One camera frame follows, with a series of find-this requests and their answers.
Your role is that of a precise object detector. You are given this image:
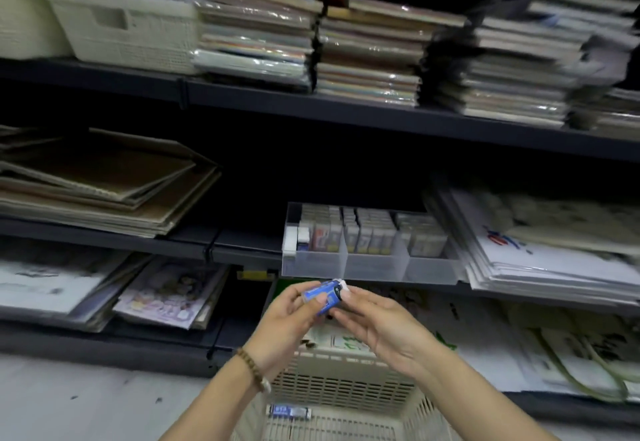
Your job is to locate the purple cartoon cover book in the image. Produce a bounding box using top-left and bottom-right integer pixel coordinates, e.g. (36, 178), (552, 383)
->
(112, 258), (231, 332)

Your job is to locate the wooden bead bracelet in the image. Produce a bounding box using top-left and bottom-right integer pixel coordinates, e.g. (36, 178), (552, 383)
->
(233, 347), (273, 395)

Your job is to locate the pile of mixed packaged erasers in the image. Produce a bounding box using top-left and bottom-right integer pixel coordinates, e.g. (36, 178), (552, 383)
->
(267, 404), (312, 420)

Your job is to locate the spiral sketch pad stack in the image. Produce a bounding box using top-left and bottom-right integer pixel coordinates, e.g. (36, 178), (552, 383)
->
(0, 245), (151, 332)

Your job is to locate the plastic wrapped paper stack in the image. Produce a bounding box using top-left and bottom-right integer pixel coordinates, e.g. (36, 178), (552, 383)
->
(569, 85), (640, 139)

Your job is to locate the brown sketchbook stack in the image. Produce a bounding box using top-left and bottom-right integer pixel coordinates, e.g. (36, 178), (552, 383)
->
(0, 125), (222, 239)

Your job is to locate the person's left forearm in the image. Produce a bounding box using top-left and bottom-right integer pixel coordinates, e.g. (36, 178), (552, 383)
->
(159, 355), (271, 441)

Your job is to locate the white lattice storage basket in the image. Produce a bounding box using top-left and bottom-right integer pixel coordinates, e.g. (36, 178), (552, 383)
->
(37, 0), (201, 76)
(0, 0), (73, 60)

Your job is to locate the person's right forearm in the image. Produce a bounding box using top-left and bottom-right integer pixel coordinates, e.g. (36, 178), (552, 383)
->
(415, 345), (556, 441)

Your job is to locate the beige plastic shopping basket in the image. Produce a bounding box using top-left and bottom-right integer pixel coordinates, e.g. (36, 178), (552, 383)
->
(235, 345), (461, 441)

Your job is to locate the person's right hand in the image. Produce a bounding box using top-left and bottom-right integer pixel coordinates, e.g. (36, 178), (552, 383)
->
(329, 285), (442, 380)

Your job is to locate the person's left hand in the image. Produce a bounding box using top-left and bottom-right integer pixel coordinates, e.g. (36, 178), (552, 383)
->
(245, 280), (335, 382)

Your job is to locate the clear plastic divided tray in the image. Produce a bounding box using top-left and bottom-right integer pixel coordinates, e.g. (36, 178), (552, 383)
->
(281, 201), (466, 286)

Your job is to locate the dark metal shelf unit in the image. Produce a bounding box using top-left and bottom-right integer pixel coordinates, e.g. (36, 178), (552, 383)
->
(0, 58), (640, 426)

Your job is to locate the white poster paper stack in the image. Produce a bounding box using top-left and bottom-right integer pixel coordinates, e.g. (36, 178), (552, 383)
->
(423, 180), (640, 306)

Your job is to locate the green and white paper pack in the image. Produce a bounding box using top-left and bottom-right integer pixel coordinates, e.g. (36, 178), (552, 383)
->
(265, 280), (526, 392)

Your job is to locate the blue packaged eraser bundle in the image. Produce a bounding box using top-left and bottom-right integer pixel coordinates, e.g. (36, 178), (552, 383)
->
(302, 279), (349, 316)

